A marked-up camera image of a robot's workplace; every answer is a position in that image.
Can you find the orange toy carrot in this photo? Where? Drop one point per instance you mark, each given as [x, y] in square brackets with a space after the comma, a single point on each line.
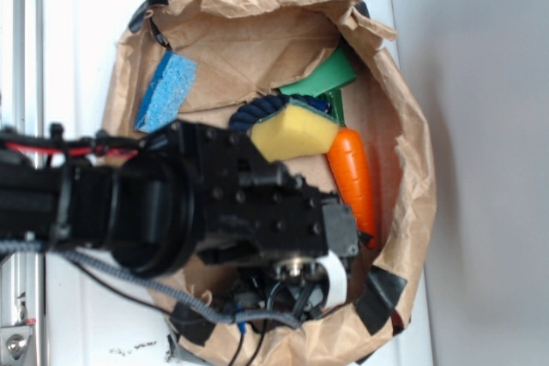
[349, 166]

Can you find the aluminium frame rail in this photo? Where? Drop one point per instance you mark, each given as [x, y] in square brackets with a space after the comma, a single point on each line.
[23, 322]

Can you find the green plastic block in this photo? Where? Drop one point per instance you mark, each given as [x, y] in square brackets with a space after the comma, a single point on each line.
[325, 83]

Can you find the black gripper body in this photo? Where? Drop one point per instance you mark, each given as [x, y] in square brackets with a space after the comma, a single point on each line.
[235, 208]

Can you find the blue sponge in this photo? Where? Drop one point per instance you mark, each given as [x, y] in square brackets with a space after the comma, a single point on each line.
[168, 89]

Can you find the brown paper bag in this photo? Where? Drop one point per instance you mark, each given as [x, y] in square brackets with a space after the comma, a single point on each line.
[245, 49]

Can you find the yellow green sponge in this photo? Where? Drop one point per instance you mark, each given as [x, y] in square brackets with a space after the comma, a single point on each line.
[296, 130]

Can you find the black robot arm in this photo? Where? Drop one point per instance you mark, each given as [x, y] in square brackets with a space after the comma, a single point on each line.
[102, 192]

